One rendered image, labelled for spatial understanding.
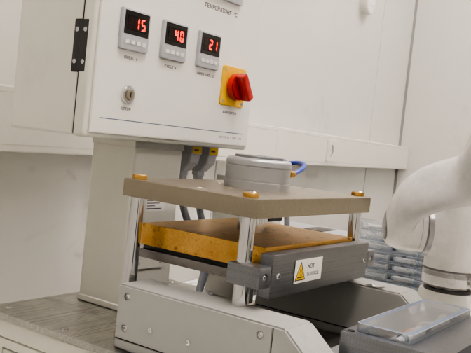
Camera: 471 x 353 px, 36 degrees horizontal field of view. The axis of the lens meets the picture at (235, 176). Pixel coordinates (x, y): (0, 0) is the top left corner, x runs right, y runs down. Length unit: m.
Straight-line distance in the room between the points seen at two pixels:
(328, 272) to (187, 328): 0.19
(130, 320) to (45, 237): 0.52
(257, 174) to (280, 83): 1.21
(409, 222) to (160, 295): 0.48
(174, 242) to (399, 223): 0.43
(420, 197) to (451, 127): 2.14
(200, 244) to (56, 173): 0.54
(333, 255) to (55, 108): 0.36
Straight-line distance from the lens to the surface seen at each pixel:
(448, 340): 0.74
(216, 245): 0.77
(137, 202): 0.81
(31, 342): 0.89
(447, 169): 1.09
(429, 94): 3.25
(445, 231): 1.17
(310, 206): 0.80
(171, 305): 0.74
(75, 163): 1.31
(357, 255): 0.90
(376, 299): 0.93
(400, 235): 1.14
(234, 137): 1.04
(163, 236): 0.82
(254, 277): 0.71
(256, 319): 0.69
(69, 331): 0.85
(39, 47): 0.89
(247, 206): 0.71
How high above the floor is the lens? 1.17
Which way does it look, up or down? 3 degrees down
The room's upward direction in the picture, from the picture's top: 6 degrees clockwise
